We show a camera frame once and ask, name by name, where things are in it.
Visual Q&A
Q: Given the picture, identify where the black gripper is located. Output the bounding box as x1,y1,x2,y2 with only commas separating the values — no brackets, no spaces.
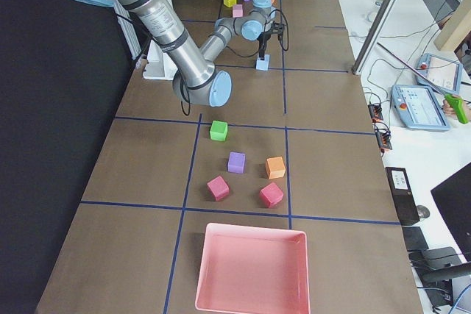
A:
258,22,286,60

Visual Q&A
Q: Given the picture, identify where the light blue foam block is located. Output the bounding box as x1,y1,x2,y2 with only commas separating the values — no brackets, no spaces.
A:
255,54,270,71

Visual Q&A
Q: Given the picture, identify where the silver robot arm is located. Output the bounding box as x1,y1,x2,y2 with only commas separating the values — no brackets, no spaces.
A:
75,0,286,107

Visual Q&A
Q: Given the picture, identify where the pink foam block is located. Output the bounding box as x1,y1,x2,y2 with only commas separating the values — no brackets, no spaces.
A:
232,4,244,18

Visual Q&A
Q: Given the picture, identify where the green foam block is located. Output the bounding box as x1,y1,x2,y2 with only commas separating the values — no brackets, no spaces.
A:
210,120,228,141

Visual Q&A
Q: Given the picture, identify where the purple foam block near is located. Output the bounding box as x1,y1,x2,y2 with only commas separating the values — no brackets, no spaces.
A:
227,151,246,174

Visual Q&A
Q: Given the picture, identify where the orange foam block near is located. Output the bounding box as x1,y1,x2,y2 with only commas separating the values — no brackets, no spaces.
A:
265,157,286,179

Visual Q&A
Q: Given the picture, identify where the red foam block left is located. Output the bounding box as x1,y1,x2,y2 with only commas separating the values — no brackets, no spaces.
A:
207,176,230,201

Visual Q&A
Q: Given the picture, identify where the red foam block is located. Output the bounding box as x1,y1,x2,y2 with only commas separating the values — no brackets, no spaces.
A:
259,182,284,208
207,176,230,201

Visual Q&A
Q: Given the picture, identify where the red foam block right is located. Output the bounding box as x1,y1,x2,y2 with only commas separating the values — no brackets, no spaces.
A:
259,182,284,208

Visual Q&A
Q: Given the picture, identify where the near teach pendant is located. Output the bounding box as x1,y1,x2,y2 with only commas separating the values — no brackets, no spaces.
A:
391,85,450,132

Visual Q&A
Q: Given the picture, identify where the teach pendant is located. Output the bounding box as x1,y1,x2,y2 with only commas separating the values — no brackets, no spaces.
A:
391,85,450,132
417,53,464,94

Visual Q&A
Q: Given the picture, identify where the far teach pendant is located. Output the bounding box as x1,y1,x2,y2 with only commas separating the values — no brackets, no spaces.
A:
417,53,464,94

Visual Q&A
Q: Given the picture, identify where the black box on desk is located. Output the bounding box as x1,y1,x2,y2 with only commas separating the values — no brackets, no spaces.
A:
385,167,419,226

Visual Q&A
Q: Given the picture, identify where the pink plastic tray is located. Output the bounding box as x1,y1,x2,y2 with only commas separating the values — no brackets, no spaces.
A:
195,223,311,313

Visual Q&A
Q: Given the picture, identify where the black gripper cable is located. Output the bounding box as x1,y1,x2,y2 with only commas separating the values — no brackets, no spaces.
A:
224,8,291,60

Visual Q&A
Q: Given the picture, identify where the aluminium frame post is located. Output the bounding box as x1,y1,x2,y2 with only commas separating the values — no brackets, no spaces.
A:
352,0,396,76

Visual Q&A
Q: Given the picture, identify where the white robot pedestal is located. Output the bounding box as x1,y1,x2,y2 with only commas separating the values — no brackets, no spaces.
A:
143,40,177,81

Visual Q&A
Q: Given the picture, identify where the green handled reach grabber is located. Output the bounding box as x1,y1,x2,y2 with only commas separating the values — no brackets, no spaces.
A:
377,42,469,124

